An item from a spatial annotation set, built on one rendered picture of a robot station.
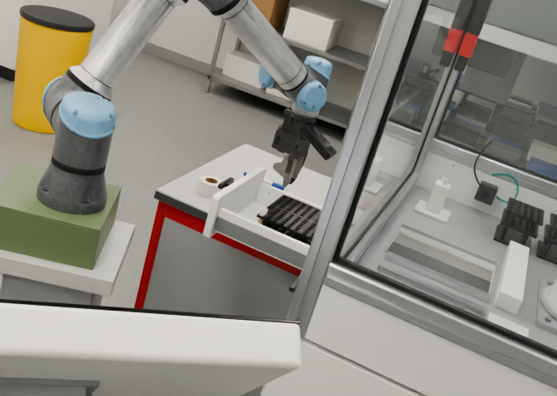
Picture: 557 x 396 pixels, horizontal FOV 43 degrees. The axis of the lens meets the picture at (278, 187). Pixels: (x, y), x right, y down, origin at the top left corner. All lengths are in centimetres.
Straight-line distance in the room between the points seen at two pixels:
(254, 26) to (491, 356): 86
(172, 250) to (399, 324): 105
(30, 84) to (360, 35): 278
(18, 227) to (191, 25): 491
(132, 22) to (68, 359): 107
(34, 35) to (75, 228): 267
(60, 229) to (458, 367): 85
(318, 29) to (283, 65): 382
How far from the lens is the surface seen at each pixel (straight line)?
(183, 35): 639
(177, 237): 203
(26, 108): 427
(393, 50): 102
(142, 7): 163
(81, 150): 153
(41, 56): 413
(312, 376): 122
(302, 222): 171
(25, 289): 166
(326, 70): 187
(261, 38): 160
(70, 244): 156
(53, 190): 157
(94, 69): 164
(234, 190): 171
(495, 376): 115
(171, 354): 69
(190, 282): 207
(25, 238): 158
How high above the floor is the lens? 159
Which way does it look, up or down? 22 degrees down
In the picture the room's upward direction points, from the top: 17 degrees clockwise
